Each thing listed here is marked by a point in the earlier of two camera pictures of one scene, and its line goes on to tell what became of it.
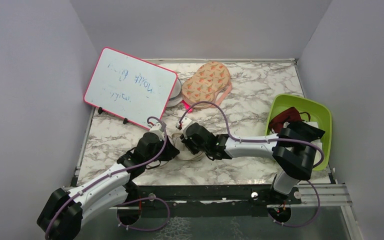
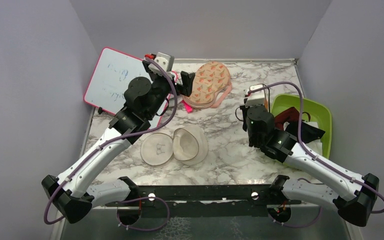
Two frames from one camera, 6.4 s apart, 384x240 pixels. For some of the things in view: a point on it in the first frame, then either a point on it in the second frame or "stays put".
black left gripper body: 159,148 -> 162,87
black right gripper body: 193,147 -> 252,139
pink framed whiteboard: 130,88 stays put
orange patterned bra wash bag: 210,82 stays put
